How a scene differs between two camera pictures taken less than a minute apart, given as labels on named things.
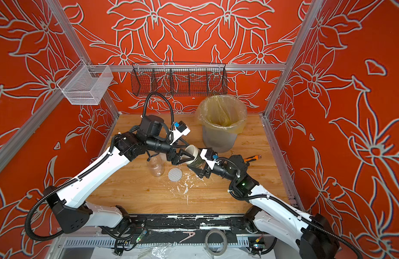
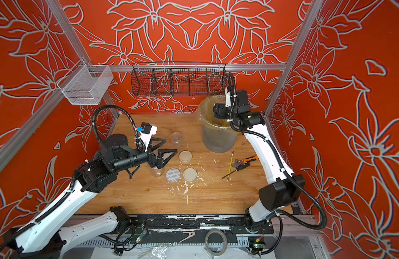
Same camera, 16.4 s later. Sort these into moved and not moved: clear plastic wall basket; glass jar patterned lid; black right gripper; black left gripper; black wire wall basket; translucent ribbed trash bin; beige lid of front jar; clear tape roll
Moved: beige lid of front jar; black left gripper; black right gripper
Not moved: clear tape roll; clear plastic wall basket; glass jar patterned lid; black wire wall basket; translucent ribbed trash bin
